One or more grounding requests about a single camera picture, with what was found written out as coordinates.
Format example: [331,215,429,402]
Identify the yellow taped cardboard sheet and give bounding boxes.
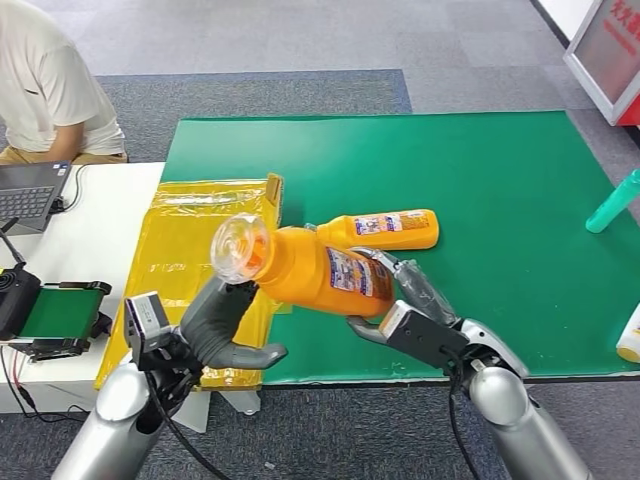
[94,173,295,392]

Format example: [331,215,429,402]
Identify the orange detergent bottle clear cap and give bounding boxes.
[305,209,440,252]
[210,212,396,319]

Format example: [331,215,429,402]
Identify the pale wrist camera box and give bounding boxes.
[378,301,471,372]
[124,291,176,354]

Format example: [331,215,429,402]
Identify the dark grey laptop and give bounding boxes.
[0,162,73,236]

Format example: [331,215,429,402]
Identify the green table mat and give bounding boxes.
[161,111,640,387]

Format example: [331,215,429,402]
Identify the white table base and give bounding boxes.
[170,389,262,435]

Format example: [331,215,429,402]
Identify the person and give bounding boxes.
[0,0,129,166]

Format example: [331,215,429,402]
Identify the black box with fan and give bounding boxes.
[0,261,42,340]

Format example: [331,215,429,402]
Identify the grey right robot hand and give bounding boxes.
[346,246,460,347]

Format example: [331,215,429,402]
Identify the small green belt conveyor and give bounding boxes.
[10,281,113,363]

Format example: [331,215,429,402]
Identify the teal plastic bottle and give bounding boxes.
[585,168,640,234]

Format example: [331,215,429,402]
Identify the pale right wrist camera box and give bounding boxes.
[378,301,471,372]

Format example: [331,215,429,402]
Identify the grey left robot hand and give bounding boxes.
[180,274,289,371]

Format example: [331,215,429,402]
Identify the thin black floor cable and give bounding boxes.
[0,345,90,425]

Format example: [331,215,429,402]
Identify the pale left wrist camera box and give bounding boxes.
[124,291,176,354]

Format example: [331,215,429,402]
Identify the black laptop cable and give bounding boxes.
[50,165,88,215]

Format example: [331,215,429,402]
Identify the white red display stand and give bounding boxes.
[563,0,640,128]

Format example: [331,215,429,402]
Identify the white yellow bottle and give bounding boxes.
[615,303,640,364]

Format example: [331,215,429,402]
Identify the black antenna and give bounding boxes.
[0,218,26,268]

